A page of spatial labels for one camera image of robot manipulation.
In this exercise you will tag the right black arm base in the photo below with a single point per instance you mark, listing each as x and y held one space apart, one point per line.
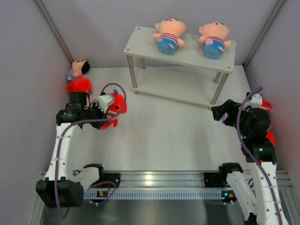
214 180

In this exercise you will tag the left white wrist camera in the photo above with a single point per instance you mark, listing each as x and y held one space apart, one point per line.
104 101

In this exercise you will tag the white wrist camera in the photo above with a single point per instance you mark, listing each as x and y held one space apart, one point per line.
104 101
254 102

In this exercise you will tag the black-haired doll left corner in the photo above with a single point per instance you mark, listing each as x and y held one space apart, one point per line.
78 68

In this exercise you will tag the pink doll blue pants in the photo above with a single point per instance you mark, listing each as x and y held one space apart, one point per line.
168 36

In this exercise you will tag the pink doll striped shirt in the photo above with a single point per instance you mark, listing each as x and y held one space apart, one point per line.
212 37

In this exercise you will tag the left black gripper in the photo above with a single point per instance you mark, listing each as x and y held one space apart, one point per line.
98 120

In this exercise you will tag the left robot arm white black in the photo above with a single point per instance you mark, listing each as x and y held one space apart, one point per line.
60 187

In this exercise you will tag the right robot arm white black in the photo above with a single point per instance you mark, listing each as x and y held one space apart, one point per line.
261 206

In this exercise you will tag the red shark plush round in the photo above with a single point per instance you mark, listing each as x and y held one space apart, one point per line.
80 85

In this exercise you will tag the white two-tier shelf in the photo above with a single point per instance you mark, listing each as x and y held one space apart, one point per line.
186 76

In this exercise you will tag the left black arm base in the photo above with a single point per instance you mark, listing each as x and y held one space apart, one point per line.
112 177

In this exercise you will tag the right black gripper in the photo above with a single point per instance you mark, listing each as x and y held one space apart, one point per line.
220 112

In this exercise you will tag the white slotted cable duct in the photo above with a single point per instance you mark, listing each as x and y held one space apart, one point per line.
156 195

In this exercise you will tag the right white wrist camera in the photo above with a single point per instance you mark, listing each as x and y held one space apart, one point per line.
254 102

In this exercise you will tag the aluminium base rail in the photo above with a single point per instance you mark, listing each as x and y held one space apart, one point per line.
161 179

